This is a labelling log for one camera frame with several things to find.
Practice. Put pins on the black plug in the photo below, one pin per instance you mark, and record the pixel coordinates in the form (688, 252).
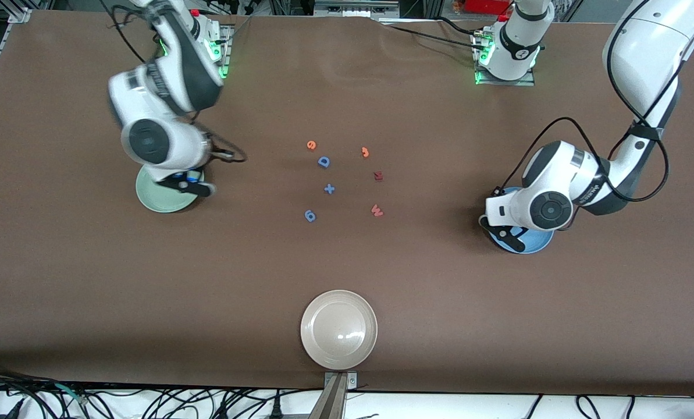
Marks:
(277, 410)

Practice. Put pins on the blue foam letter D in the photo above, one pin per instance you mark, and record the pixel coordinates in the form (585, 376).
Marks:
(323, 162)

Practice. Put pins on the aluminium frame corner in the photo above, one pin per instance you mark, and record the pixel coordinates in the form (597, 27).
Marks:
(20, 16)

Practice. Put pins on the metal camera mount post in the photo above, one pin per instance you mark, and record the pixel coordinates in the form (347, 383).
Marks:
(330, 401)

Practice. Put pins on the pale green plate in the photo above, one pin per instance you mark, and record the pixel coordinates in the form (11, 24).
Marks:
(149, 196)

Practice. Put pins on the brown table mat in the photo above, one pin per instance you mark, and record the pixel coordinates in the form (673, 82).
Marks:
(440, 291)

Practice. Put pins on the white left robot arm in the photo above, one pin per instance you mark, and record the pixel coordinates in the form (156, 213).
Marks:
(643, 52)

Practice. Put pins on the pink foam letter W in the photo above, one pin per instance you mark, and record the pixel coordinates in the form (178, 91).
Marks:
(377, 210)

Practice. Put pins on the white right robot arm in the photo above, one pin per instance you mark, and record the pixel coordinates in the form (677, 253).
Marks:
(149, 142)

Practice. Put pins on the blue plate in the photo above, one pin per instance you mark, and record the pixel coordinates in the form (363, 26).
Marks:
(536, 242)

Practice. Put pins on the beige plate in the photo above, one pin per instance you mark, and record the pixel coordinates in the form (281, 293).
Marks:
(338, 329)

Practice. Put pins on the red box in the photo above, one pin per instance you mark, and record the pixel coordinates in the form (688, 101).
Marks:
(486, 6)

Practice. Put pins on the aluminium frame bar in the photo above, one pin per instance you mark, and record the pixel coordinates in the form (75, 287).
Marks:
(352, 9)

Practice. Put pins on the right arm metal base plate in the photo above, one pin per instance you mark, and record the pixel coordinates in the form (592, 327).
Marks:
(226, 41)

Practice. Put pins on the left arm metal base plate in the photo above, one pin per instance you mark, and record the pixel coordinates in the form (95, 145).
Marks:
(506, 82)

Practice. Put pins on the blue foam letter g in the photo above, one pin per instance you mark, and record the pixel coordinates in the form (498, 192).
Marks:
(310, 216)

